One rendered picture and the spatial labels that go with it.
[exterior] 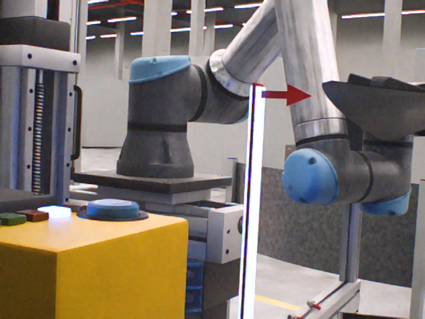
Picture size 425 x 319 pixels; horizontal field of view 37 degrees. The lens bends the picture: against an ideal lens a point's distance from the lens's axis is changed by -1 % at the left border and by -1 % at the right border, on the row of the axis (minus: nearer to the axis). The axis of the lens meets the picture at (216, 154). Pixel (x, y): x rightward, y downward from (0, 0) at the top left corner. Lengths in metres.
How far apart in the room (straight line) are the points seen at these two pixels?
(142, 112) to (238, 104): 0.20
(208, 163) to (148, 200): 9.92
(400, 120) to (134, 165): 0.60
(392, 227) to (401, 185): 1.59
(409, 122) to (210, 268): 0.53
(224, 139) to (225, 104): 9.59
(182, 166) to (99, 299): 0.80
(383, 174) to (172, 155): 0.43
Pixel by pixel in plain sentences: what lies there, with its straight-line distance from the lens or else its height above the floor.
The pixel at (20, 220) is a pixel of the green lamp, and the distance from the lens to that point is 0.45.
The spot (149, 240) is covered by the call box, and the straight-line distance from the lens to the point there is 0.45.
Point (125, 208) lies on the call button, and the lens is 0.48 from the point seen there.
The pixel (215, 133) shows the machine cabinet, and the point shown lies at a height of 0.93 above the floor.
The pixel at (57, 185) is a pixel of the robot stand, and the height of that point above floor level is 1.02.
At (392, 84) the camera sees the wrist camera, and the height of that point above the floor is 1.20.
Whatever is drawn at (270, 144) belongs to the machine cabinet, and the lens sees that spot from 10.61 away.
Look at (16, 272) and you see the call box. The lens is 0.40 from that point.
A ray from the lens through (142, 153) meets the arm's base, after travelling 1.19.
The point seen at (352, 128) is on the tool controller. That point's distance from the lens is 1.26.
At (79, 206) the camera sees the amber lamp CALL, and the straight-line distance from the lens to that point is 0.51.
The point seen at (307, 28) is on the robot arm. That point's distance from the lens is 0.91.
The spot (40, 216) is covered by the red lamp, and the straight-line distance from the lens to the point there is 0.47.
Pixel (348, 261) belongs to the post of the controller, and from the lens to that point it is 1.24.
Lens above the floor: 1.15
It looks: 3 degrees down
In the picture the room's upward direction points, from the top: 3 degrees clockwise
